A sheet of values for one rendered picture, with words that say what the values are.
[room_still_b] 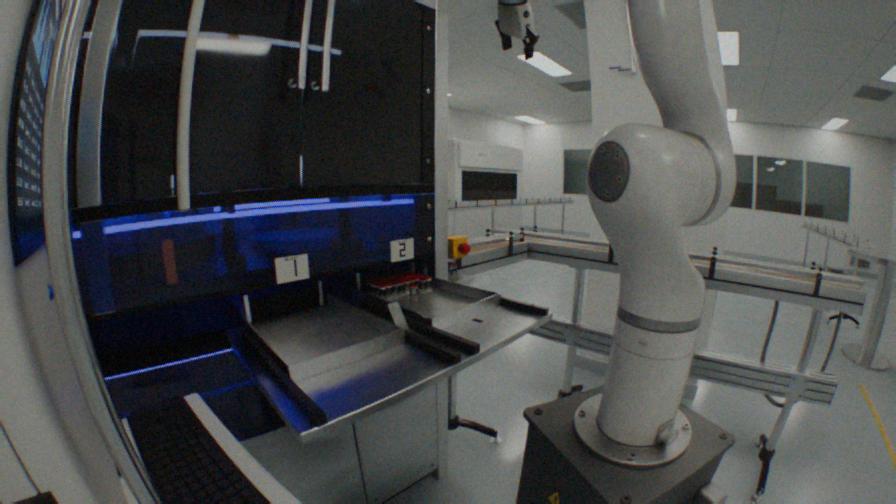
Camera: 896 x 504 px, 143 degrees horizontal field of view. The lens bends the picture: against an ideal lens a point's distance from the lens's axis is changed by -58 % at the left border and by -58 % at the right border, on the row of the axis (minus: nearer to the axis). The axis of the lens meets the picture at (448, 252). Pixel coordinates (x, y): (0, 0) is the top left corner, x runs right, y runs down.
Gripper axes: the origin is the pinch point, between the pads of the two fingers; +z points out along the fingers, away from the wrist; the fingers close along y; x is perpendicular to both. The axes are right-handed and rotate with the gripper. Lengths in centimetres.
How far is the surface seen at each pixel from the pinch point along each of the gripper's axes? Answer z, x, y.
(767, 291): 68, -50, -94
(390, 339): 20, 67, -40
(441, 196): 37, 34, 0
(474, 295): 48, 43, -29
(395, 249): 35, 55, -10
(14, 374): -38, 87, -58
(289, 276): 16, 81, -14
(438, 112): 18.1, 21.6, 14.6
